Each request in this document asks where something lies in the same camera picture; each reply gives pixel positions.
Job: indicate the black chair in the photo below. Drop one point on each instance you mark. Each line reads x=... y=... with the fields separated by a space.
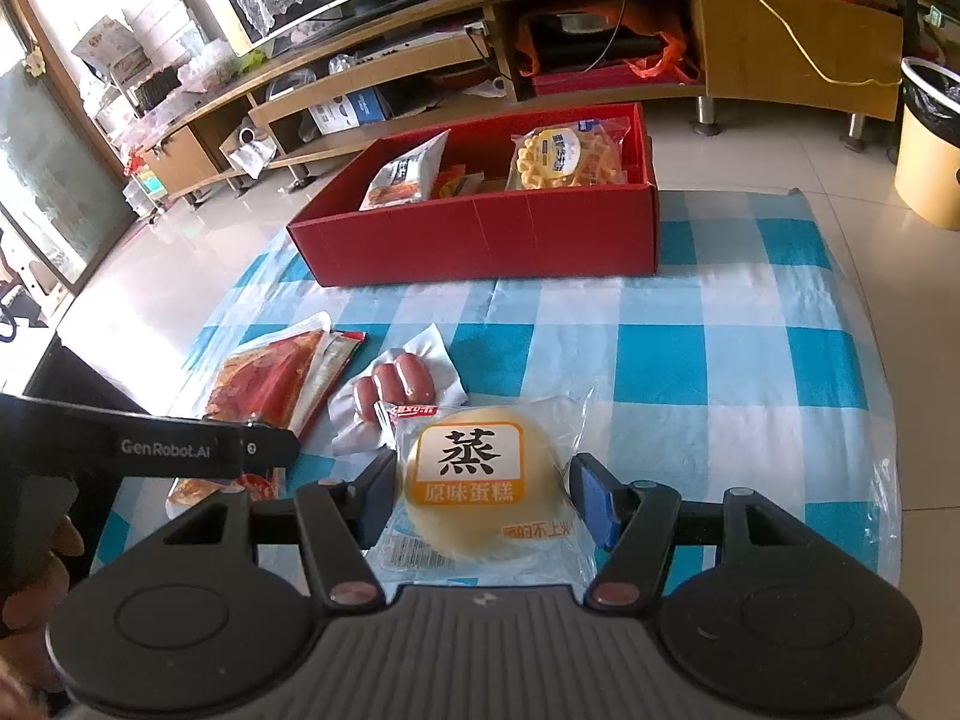
x=61 y=375

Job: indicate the white wire rack shelf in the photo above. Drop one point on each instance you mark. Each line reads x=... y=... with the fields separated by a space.
x=157 y=69

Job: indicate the orange blue snack bag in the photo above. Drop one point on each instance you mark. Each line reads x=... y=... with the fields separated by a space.
x=262 y=384

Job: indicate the cream trash bin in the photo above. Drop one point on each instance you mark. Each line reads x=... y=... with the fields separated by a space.
x=928 y=159

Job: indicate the long red white snack pack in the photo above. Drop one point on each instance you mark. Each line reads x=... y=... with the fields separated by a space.
x=334 y=352

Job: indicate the round steamed cake package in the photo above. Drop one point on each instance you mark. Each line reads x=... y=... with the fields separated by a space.
x=482 y=496

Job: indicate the large white bread package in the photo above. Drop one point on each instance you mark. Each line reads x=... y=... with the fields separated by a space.
x=409 y=178

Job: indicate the blue white carton box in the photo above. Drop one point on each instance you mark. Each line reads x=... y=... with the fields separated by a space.
x=351 y=110

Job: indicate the sausage vacuum pack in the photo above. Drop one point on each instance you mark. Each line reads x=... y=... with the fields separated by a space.
x=419 y=376

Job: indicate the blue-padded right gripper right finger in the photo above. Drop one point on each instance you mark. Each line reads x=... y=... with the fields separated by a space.
x=638 y=526

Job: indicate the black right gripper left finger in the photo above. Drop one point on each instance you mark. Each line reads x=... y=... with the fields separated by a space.
x=333 y=523

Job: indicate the red peanut snack bag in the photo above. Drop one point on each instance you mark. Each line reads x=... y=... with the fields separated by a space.
x=457 y=181

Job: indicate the orange plastic bag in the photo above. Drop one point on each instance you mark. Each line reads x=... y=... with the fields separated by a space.
x=598 y=44

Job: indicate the red cardboard box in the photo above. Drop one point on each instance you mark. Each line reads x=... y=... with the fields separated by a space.
x=497 y=232

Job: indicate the blue white checkered tablecloth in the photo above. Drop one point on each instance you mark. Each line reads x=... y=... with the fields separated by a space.
x=745 y=361

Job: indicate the person's left hand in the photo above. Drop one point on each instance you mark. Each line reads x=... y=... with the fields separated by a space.
x=26 y=667

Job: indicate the wooden TV cabinet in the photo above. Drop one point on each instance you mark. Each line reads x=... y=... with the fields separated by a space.
x=445 y=60

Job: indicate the yellow waffle package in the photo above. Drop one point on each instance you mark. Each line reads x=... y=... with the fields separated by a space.
x=579 y=154

